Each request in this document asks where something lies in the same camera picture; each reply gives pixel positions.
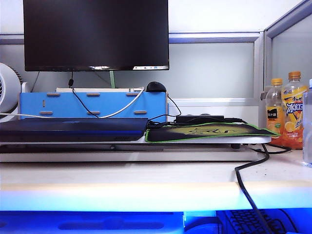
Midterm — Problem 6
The clear mineral water bottle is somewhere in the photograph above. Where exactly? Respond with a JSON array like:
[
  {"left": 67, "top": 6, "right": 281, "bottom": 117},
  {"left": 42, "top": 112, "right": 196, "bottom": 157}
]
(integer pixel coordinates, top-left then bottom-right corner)
[{"left": 302, "top": 79, "right": 312, "bottom": 169}]

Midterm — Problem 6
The white laptop riser stand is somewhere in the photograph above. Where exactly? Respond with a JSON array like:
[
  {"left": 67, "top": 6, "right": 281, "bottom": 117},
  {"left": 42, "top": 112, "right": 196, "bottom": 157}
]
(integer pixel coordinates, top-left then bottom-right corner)
[{"left": 0, "top": 135, "right": 273, "bottom": 163}]

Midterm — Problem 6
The dark blue closed laptop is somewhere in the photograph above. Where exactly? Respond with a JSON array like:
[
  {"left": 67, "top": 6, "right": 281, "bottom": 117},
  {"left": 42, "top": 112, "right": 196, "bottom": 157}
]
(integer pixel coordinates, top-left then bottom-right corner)
[{"left": 0, "top": 117, "right": 149, "bottom": 143}]

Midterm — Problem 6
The small orange juice bottle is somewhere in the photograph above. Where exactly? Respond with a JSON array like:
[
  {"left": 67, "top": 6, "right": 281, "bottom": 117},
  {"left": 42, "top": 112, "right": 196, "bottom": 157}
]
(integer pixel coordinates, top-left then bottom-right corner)
[{"left": 265, "top": 78, "right": 285, "bottom": 140}]

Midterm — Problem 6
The iced tea bottle yellow label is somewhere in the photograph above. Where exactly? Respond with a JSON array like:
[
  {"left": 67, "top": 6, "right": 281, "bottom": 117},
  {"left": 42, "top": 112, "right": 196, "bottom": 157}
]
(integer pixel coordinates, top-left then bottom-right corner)
[{"left": 280, "top": 71, "right": 309, "bottom": 151}]

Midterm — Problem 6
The green-edged black mouse pad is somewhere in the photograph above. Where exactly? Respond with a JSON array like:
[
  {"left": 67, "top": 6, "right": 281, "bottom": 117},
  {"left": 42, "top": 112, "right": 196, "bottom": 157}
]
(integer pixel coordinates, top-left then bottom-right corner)
[{"left": 145, "top": 121, "right": 281, "bottom": 143}]

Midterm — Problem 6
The black computer mouse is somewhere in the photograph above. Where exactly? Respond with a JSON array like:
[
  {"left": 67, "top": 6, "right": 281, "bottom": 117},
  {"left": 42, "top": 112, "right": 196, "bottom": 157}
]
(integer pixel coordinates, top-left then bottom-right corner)
[{"left": 145, "top": 81, "right": 168, "bottom": 93}]

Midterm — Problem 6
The black power adapter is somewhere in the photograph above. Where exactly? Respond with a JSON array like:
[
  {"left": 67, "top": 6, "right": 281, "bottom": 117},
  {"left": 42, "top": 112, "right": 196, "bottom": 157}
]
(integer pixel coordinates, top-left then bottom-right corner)
[{"left": 175, "top": 115, "right": 225, "bottom": 124}]

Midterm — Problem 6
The blue wooden organizer box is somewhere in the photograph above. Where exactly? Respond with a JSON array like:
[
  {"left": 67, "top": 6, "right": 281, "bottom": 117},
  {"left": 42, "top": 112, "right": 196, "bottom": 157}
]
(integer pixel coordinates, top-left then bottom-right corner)
[{"left": 19, "top": 91, "right": 169, "bottom": 122}]

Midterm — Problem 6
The black computer monitor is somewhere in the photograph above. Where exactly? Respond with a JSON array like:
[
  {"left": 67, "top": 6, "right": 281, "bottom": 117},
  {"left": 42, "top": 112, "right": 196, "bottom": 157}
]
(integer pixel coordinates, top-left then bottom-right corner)
[{"left": 23, "top": 0, "right": 170, "bottom": 72}]

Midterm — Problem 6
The black keyboard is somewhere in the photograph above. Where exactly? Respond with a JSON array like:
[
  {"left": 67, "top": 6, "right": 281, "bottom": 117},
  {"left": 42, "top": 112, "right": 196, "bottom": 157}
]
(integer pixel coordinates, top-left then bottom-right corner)
[{"left": 216, "top": 209, "right": 298, "bottom": 234}]

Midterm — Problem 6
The white desk fan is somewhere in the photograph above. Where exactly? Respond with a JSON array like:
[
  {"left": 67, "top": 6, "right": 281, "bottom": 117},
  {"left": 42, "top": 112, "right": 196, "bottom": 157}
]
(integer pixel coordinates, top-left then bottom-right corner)
[{"left": 0, "top": 62, "right": 22, "bottom": 123}]

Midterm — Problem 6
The black mouse cable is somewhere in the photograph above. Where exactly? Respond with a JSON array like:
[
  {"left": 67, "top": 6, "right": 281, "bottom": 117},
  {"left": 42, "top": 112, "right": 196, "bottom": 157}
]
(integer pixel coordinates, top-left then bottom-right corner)
[{"left": 147, "top": 94, "right": 182, "bottom": 128}]

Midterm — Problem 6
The white cable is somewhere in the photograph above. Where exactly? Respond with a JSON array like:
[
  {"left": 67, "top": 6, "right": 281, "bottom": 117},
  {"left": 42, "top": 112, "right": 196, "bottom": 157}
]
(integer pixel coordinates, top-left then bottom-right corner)
[{"left": 0, "top": 86, "right": 146, "bottom": 119}]

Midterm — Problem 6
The white monitor base plate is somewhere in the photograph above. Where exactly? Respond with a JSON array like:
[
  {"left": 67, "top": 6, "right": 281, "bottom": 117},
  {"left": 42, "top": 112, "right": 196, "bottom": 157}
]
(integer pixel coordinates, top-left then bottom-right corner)
[{"left": 56, "top": 87, "right": 145, "bottom": 94}]

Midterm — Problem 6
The thick black power cable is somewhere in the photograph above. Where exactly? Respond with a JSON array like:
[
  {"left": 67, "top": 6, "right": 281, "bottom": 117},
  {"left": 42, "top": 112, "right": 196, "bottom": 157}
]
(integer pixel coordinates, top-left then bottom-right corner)
[{"left": 234, "top": 143, "right": 276, "bottom": 234}]

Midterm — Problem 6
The thin black looped cable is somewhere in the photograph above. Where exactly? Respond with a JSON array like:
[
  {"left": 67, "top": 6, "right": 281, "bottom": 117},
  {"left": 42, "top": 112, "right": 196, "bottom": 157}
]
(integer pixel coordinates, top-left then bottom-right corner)
[{"left": 253, "top": 143, "right": 293, "bottom": 155}]

